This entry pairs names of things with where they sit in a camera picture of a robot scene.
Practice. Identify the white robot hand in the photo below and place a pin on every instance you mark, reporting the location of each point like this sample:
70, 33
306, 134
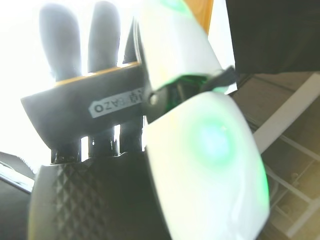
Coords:
205, 155

